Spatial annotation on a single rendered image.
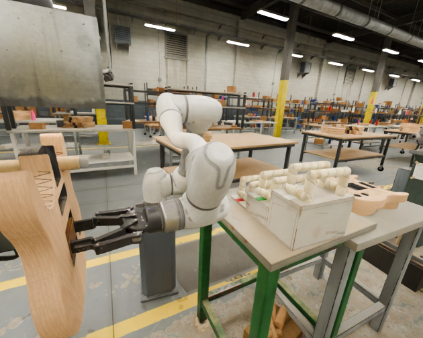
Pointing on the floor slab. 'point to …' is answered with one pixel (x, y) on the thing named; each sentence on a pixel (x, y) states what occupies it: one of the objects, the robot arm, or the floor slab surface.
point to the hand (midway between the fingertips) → (73, 236)
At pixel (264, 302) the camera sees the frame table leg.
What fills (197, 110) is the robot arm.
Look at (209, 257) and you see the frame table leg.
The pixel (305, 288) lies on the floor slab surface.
